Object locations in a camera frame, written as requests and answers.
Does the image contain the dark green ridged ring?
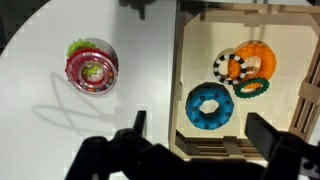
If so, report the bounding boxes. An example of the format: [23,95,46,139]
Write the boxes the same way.
[233,77,271,100]

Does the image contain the black and white striped ring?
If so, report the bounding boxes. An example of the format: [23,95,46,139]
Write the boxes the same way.
[212,53,249,86]

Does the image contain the orange ring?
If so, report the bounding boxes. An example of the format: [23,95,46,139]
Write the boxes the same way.
[227,40,278,91]

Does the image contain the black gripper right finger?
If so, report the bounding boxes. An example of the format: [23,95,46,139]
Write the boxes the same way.
[244,112,288,162]

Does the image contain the slatted wooden tray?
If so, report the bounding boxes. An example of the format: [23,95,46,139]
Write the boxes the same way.
[168,0,320,162]

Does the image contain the blue dotted ring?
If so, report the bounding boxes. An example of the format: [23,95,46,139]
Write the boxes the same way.
[185,81,235,131]

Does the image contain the lime green spiky ring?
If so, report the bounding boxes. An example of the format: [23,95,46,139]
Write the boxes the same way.
[65,38,103,78]

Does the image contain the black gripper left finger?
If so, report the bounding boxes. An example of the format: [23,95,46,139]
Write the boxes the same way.
[132,110,148,138]

